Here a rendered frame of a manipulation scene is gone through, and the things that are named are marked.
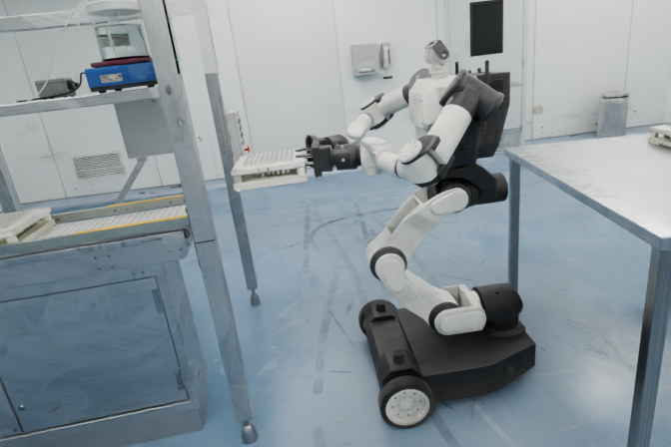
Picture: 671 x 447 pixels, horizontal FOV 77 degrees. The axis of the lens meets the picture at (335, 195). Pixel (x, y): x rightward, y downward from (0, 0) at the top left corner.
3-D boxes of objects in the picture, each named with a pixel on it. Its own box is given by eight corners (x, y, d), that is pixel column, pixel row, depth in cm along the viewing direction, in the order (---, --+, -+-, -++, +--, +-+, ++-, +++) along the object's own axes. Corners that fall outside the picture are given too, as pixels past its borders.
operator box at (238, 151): (246, 155, 238) (238, 109, 230) (245, 161, 222) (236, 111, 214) (236, 156, 237) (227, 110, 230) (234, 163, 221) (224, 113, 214)
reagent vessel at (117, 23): (157, 58, 142) (143, -2, 136) (145, 57, 128) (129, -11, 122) (110, 63, 140) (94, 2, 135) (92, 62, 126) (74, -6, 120)
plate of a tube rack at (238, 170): (231, 177, 138) (230, 171, 137) (241, 161, 161) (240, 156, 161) (305, 167, 139) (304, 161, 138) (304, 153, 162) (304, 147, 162)
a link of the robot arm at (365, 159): (348, 178, 142) (382, 176, 141) (346, 147, 138) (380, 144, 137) (349, 169, 152) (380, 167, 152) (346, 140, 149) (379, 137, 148)
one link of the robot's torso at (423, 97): (478, 149, 173) (476, 58, 162) (519, 167, 140) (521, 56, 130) (407, 158, 171) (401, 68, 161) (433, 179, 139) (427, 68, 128)
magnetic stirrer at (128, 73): (173, 84, 148) (167, 58, 146) (158, 86, 128) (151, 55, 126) (114, 91, 146) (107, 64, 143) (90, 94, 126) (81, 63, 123)
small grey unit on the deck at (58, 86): (86, 95, 140) (81, 76, 138) (77, 96, 133) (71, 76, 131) (47, 99, 138) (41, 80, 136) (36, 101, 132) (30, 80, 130)
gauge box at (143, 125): (196, 145, 159) (185, 92, 153) (192, 150, 149) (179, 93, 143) (136, 154, 156) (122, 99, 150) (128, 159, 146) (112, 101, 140)
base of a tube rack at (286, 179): (234, 191, 139) (233, 184, 139) (244, 174, 163) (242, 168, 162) (307, 181, 141) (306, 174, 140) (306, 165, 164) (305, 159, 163)
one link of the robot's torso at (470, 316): (467, 306, 186) (467, 279, 182) (486, 333, 167) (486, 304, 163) (422, 312, 185) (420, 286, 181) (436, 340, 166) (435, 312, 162)
